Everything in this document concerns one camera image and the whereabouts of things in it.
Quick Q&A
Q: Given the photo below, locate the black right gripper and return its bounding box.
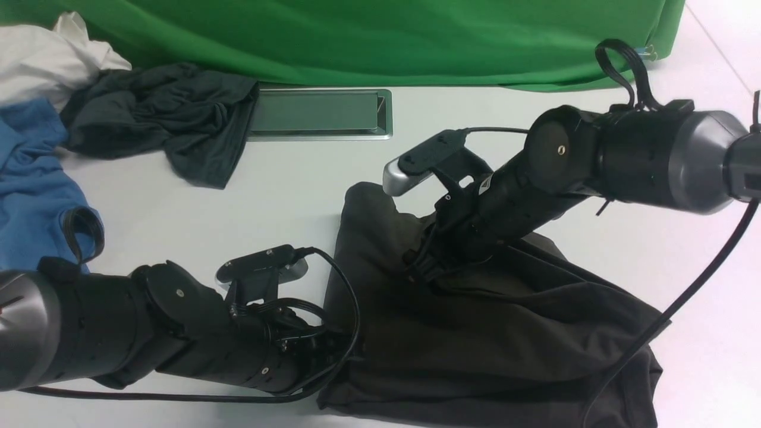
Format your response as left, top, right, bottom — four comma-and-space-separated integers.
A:
403, 156, 587, 284

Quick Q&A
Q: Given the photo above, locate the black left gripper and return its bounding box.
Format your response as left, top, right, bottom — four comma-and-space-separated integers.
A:
158, 298, 354, 396

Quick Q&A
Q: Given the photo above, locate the dark gray long-sleeve shirt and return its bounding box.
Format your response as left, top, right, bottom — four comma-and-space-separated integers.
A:
317, 182, 662, 427

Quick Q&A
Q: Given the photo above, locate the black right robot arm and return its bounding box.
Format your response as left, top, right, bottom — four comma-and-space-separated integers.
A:
383, 40, 759, 284

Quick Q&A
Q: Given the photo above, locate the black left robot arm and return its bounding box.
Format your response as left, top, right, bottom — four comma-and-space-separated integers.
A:
2, 206, 361, 404

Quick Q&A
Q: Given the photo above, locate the dark teal crumpled shirt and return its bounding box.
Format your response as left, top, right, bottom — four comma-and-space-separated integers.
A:
60, 63, 259, 190

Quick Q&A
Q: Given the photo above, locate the blue crumpled shirt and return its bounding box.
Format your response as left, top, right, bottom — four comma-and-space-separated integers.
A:
1, 98, 105, 273

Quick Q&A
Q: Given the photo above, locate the green backdrop cloth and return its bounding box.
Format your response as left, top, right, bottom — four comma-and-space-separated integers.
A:
2, 1, 685, 92

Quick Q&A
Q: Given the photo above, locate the blue binder clip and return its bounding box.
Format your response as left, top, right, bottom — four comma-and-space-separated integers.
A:
635, 45, 658, 61

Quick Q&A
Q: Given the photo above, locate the white crumpled cloth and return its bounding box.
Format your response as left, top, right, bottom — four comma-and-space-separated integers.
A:
1, 11, 131, 112

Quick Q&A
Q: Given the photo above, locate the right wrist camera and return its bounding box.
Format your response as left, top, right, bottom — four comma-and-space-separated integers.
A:
382, 129, 492, 199

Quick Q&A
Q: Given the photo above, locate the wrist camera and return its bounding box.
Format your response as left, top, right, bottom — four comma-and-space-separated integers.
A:
382, 129, 492, 199
215, 246, 308, 307

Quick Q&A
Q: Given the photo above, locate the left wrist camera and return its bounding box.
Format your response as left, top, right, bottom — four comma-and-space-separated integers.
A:
215, 246, 308, 307

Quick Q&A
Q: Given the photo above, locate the black left camera cable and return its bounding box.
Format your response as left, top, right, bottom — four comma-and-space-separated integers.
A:
18, 247, 362, 405

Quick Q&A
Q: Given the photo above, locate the black camera cable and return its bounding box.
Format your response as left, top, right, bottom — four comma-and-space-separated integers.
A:
18, 247, 362, 405
452, 89, 761, 428

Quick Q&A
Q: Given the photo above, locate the metal table cable hatch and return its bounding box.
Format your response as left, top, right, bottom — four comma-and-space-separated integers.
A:
249, 89, 394, 141

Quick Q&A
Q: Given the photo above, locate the black right camera cable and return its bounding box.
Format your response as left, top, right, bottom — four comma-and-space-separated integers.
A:
452, 89, 761, 428

